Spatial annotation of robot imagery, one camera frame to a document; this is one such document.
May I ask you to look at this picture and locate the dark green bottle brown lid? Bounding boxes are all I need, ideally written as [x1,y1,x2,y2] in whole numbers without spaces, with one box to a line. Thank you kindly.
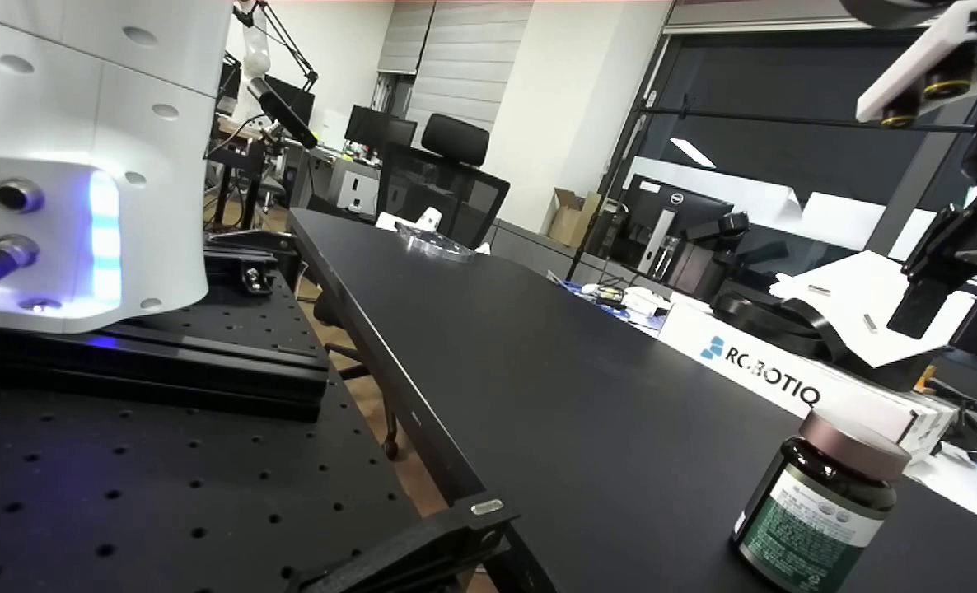
[731,409,913,593]

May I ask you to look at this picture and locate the black packing insert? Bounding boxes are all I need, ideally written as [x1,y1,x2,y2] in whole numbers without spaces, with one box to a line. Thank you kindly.
[713,290,850,365]

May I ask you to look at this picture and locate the white cardboard box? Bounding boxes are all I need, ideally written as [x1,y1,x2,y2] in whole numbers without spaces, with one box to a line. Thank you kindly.
[657,250,977,464]

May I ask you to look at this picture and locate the black device on desk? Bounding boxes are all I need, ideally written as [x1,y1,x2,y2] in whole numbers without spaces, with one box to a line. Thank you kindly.
[685,212,755,251]

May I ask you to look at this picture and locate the black monitor silver stand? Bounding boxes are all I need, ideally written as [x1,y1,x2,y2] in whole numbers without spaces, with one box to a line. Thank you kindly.
[619,174,736,279]

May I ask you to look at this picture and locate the brown cardboard box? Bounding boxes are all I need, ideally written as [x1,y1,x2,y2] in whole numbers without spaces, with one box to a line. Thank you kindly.
[547,187,604,249]

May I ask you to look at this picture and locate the black office chair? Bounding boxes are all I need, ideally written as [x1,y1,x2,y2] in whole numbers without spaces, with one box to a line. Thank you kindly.
[375,113,512,249]

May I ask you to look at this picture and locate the clear plastic tray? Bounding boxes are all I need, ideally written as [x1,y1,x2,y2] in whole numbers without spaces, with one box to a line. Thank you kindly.
[393,220,478,264]

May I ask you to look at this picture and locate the grey window blinds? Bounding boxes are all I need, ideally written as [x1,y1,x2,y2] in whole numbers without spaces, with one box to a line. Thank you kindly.
[376,0,534,134]

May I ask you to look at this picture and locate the white computer case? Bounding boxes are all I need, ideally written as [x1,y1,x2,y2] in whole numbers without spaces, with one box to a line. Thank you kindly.
[335,172,381,217]

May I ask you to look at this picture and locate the row of monitors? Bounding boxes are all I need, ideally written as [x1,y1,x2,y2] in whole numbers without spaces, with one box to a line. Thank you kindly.
[344,104,418,151]

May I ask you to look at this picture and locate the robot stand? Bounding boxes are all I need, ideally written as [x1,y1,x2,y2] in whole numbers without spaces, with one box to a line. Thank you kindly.
[0,229,516,593]

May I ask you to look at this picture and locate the camera on mount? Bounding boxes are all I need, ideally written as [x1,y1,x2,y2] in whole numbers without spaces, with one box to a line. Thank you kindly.
[231,0,321,152]

